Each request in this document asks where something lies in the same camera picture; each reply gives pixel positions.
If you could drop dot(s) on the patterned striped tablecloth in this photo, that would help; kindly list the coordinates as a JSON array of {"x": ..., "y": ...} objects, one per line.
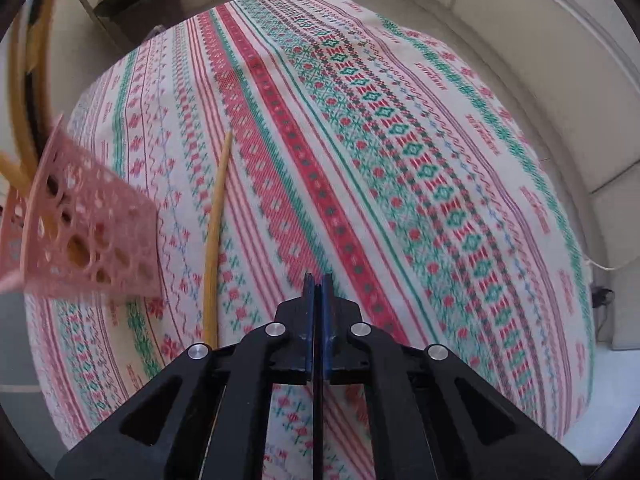
[{"x": 362, "y": 150}]

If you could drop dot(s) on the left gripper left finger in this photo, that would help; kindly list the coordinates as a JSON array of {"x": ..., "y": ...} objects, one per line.
[{"x": 205, "y": 415}]

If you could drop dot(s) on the light wooden chopstick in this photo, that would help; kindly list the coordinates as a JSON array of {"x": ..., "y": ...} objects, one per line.
[{"x": 42, "y": 35}]

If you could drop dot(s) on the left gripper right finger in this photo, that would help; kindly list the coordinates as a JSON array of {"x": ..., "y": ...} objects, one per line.
[{"x": 430, "y": 415}]

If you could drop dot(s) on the wooden chopstick on cloth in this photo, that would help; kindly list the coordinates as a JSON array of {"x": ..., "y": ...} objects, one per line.
[{"x": 210, "y": 284}]

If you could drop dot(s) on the bamboo chopstick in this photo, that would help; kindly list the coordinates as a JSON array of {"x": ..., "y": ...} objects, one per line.
[{"x": 15, "y": 175}]

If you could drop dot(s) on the pink perforated utensil basket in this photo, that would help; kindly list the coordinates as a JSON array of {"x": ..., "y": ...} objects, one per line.
[{"x": 80, "y": 230}]

